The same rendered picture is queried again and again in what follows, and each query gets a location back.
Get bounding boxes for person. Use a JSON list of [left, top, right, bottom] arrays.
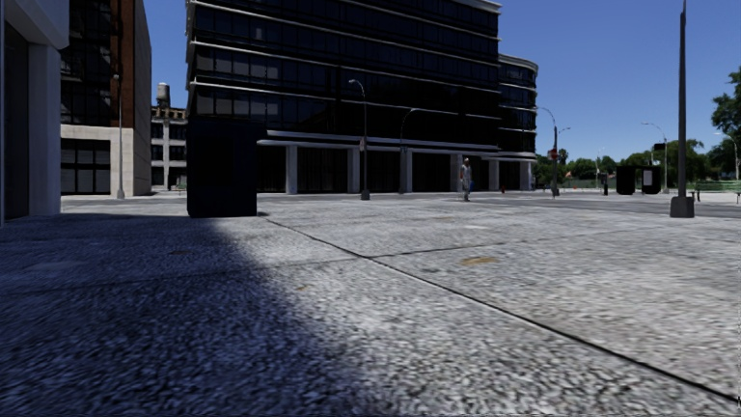
[[459, 157, 474, 203]]

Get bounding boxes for dark glass building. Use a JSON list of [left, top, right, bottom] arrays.
[[185, 0, 539, 195]]

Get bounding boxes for dark box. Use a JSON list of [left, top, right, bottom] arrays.
[[185, 120, 259, 219]]

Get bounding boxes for traffic light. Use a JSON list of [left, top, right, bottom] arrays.
[[537, 106, 572, 198]]

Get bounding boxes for grey building with roof tank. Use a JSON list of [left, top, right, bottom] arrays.
[[150, 82, 189, 192]]

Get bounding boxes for black bus shelter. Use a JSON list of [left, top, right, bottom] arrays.
[[615, 164, 663, 196]]

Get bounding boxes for red brick building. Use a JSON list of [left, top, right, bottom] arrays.
[[60, 0, 152, 198]]

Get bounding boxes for trees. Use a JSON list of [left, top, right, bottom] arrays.
[[532, 66, 741, 189]]

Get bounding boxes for green bench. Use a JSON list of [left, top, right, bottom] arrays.
[[692, 179, 741, 205]]

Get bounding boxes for pale concrete building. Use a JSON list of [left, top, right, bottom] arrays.
[[0, 0, 70, 227]]

